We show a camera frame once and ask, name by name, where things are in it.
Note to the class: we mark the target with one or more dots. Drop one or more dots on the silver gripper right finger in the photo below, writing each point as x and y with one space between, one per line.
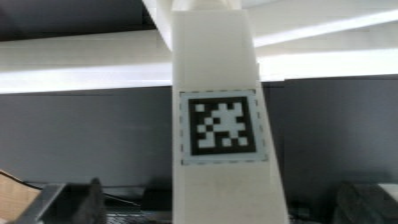
364 205

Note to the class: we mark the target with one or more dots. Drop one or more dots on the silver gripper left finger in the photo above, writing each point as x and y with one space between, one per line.
68 204

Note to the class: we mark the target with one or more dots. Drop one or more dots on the white desk leg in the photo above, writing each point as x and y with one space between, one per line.
228 188

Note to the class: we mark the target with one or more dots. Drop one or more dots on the white desk top tray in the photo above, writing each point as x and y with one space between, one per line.
286 19

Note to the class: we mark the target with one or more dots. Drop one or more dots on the white front fence rail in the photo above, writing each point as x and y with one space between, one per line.
201 62

